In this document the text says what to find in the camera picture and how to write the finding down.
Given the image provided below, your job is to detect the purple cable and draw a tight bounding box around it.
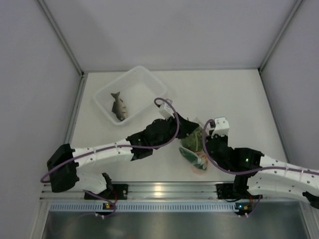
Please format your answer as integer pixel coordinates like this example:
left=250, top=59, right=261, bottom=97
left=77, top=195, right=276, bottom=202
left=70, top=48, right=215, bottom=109
left=40, top=97, right=180, bottom=184
left=202, top=119, right=319, bottom=175

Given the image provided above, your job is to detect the aluminium frame post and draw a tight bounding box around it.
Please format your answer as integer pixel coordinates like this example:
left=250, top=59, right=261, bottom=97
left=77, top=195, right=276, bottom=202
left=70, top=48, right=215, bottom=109
left=258, top=0, right=306, bottom=73
left=35, top=0, right=84, bottom=77

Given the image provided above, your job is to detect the white slotted cable duct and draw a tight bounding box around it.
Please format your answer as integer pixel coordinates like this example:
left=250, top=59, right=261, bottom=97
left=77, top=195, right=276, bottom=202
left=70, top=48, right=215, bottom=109
left=49, top=201, right=250, bottom=213

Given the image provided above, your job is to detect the aluminium mounting rail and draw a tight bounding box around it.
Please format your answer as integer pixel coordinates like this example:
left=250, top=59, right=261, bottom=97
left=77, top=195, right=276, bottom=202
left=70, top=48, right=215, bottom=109
left=39, top=181, right=311, bottom=201

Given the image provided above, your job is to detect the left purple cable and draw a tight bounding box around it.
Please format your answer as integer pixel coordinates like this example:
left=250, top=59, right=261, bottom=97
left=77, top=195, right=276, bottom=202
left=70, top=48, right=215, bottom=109
left=40, top=97, right=180, bottom=184

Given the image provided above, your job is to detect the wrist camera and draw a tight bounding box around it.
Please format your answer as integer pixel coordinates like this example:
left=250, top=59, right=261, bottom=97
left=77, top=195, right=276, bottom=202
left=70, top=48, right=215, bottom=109
left=158, top=101, right=173, bottom=120
left=211, top=117, right=230, bottom=136

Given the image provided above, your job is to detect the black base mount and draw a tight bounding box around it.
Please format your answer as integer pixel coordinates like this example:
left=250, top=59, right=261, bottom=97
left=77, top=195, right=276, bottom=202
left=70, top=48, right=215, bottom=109
left=97, top=184, right=128, bottom=200
left=216, top=183, right=243, bottom=202

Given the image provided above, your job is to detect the fake green cabbage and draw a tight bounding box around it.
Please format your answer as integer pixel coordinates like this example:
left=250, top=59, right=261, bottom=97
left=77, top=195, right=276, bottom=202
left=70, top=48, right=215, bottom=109
left=180, top=126, right=203, bottom=152

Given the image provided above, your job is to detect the fake orange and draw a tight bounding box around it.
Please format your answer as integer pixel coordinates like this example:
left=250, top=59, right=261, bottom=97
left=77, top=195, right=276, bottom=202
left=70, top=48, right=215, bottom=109
left=192, top=153, right=208, bottom=175

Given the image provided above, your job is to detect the translucent white plastic basket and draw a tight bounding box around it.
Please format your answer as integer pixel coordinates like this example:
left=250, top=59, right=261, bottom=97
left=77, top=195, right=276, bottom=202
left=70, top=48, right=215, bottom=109
left=93, top=66, right=167, bottom=126

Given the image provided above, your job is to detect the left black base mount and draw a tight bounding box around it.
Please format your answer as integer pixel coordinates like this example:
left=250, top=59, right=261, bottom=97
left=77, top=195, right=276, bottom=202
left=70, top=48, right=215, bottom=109
left=97, top=184, right=128, bottom=200

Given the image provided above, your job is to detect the fake grey fish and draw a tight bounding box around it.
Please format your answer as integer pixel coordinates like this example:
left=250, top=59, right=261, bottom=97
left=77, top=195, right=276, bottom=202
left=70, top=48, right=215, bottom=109
left=111, top=92, right=127, bottom=121

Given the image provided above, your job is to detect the clear zip top bag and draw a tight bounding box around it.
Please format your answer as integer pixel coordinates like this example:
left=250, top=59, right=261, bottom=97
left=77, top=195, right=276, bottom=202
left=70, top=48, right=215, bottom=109
left=179, top=118, right=209, bottom=175

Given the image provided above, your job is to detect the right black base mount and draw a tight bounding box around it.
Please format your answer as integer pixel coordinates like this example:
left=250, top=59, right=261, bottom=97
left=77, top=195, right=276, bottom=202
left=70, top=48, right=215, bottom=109
left=216, top=183, right=243, bottom=202

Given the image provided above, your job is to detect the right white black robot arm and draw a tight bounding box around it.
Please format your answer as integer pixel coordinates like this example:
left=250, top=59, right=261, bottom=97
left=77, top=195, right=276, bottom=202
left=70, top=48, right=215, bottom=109
left=202, top=134, right=319, bottom=209

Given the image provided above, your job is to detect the left aluminium frame post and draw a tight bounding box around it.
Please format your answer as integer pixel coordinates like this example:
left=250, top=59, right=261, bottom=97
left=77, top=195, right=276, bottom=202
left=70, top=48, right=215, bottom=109
left=35, top=0, right=84, bottom=77

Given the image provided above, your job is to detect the fake green cucumber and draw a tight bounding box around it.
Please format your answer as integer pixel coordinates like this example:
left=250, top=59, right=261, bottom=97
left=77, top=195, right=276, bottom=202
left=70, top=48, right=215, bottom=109
left=179, top=146, right=198, bottom=164

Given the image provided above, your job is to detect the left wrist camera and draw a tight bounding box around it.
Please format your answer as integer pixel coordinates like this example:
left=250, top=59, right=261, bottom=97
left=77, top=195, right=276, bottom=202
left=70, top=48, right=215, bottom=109
left=158, top=101, right=173, bottom=120

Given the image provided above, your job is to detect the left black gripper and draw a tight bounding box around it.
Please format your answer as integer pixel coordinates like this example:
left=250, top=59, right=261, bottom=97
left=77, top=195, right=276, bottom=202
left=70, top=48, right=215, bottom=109
left=153, top=112, right=199, bottom=150

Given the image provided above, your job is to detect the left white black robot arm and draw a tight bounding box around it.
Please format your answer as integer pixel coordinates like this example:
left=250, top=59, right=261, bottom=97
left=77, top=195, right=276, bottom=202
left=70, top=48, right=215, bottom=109
left=47, top=115, right=199, bottom=199

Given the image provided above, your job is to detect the right aluminium frame post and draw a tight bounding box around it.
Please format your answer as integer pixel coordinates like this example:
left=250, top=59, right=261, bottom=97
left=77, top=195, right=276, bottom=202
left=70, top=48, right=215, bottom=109
left=258, top=0, right=306, bottom=73

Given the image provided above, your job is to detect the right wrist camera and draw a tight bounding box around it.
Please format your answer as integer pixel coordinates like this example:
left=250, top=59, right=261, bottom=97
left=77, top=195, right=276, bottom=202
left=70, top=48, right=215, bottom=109
left=211, top=117, right=230, bottom=136

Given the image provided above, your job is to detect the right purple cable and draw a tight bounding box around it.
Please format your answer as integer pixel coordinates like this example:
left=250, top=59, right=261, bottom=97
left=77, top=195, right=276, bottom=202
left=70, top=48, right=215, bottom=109
left=202, top=119, right=319, bottom=175

